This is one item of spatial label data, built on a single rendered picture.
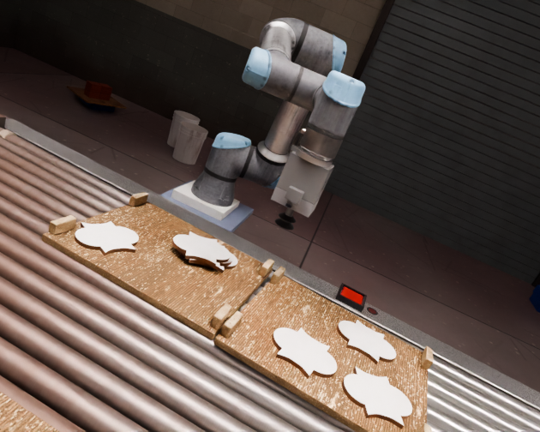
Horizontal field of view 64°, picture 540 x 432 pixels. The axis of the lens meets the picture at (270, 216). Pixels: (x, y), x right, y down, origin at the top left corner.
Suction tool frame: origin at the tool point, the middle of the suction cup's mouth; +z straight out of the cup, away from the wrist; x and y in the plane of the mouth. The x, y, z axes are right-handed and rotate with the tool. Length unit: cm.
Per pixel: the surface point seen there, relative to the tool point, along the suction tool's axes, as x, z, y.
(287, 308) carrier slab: 1.9, 18.5, 8.1
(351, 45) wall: 470, -61, -75
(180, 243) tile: -0.2, 15.5, -20.1
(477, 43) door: 475, -113, 54
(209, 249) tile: 4.1, 15.5, -14.5
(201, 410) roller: -33.7, 20.3, 4.3
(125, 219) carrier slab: 3.3, 18.5, -36.8
